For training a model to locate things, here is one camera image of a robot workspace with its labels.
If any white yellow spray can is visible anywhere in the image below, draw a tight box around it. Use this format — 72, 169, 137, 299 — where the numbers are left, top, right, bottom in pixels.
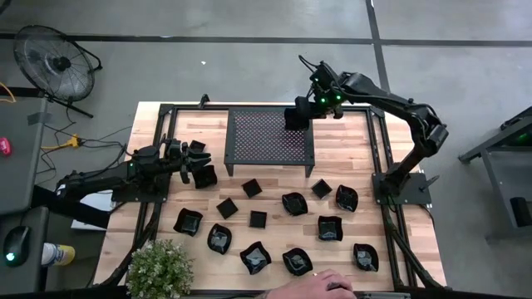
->
40, 242, 76, 267

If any person's hand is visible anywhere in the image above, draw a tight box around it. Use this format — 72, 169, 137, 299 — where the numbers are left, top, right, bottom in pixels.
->
265, 268, 357, 299

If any black floor cable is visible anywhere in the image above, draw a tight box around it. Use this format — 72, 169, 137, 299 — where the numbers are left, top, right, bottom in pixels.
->
36, 105, 134, 175

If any grey metal cart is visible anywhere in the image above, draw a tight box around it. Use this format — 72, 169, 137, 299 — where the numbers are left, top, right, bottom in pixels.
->
458, 105, 532, 242

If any white box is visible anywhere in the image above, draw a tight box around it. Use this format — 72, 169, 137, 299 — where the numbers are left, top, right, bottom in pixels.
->
70, 189, 114, 232

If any yellow cable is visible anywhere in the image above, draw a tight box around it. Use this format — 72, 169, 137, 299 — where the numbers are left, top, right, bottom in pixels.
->
0, 81, 17, 104

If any black box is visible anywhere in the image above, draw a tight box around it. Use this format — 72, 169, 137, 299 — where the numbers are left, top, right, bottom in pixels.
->
510, 196, 532, 228

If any grey desk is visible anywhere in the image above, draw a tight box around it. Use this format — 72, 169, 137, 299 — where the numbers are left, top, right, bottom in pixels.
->
0, 97, 50, 294

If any black floor fan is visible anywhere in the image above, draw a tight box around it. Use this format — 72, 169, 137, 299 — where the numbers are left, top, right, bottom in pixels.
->
12, 24, 103, 120

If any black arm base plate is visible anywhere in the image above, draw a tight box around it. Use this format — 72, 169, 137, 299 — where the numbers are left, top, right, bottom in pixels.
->
372, 172, 433, 205
111, 172, 171, 203

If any black perforated metal stand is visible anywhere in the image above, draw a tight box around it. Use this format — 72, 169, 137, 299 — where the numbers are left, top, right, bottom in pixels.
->
224, 106, 316, 179

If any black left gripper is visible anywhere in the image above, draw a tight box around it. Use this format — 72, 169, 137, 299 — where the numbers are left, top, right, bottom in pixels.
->
165, 138, 213, 185

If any yellow power plug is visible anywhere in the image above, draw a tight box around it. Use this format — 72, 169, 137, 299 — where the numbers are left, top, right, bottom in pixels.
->
41, 134, 83, 151

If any green artificial potted plant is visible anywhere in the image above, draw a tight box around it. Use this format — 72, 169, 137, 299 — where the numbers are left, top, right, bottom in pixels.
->
125, 238, 195, 299

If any black computer mouse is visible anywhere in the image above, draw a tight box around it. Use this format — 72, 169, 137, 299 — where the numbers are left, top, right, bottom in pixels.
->
2, 225, 31, 268

